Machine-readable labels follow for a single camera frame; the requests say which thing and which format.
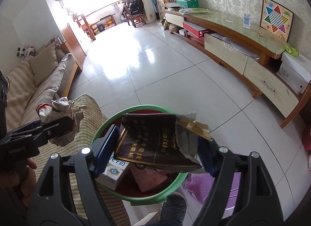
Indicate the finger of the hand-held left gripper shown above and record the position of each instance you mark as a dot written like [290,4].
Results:
[53,128]
[26,126]

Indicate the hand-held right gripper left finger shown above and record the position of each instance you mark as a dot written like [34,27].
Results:
[105,150]

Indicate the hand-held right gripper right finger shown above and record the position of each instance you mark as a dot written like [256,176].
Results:
[206,157]

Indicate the brown paper bag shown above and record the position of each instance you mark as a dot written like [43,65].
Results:
[65,109]

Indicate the white milk carton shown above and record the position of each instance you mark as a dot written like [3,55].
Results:
[114,172]

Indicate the dark brown torn packet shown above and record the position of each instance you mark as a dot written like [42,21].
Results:
[150,140]

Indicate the pink strawberry snack box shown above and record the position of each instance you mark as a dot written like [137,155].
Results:
[150,179]

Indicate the red bin with green rim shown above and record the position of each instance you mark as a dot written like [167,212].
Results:
[145,198]

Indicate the person's left hand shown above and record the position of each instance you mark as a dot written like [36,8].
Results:
[23,179]

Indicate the striped beige sofa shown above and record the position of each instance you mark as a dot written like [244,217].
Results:
[43,94]

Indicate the person's grey shoe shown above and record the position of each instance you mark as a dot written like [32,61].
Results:
[173,206]

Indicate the beige pillow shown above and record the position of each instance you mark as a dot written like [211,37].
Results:
[45,65]

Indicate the cow plush toy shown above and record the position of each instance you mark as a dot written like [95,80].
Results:
[26,52]

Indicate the brown patterned cushion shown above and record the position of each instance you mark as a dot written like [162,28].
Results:
[58,46]

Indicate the wooden stair railing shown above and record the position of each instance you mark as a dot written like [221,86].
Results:
[73,16]

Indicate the low wooden table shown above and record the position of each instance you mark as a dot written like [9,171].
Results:
[105,20]

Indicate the white cardboard box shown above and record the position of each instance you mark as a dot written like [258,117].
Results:
[291,70]

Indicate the wooden chair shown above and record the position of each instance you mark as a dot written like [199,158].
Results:
[136,20]

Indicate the wooden television cabinet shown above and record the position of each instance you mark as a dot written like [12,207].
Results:
[218,21]

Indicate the small green toy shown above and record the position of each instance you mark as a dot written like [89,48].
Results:
[291,50]

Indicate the small blue white box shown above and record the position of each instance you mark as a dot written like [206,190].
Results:
[247,21]

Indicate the black backpack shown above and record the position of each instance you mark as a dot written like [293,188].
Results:
[136,5]

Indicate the white patterned board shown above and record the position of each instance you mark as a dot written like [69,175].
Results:
[159,8]

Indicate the green box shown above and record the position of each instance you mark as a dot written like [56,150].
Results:
[188,3]

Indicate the star checkers board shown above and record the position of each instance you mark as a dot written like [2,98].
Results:
[277,19]

